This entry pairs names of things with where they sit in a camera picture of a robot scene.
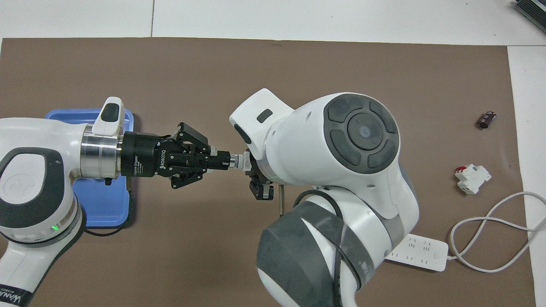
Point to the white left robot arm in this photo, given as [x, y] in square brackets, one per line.
[34, 136]

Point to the grey ribbed device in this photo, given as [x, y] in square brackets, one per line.
[533, 8]

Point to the white circuit breaker red lever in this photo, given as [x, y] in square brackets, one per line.
[472, 178]

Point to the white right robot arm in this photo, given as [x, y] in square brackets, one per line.
[341, 179]

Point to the small dark cylindrical capacitor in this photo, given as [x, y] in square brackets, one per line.
[486, 120]

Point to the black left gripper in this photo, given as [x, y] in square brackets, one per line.
[145, 155]

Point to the white power strip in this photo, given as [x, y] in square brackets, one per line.
[426, 253]

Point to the brown table mat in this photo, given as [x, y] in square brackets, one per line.
[213, 85]

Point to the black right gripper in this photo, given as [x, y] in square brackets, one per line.
[252, 170]

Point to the blue plastic tray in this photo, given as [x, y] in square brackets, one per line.
[106, 204]

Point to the white selector switch green base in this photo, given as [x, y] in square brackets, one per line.
[239, 161]

